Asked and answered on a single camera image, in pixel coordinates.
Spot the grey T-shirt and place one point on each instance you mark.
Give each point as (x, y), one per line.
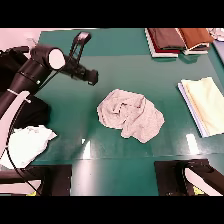
(133, 115)

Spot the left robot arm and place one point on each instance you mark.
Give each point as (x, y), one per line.
(31, 71)

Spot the white garment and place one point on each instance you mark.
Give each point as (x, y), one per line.
(25, 145)

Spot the pale yellow garment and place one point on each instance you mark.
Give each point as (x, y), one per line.
(208, 103)

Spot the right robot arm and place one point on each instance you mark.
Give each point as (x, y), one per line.
(173, 176)

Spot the red garment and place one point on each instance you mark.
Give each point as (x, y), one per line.
(166, 51)

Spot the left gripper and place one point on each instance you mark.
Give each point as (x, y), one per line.
(84, 74)

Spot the brown garment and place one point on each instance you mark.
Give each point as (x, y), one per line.
(196, 36)

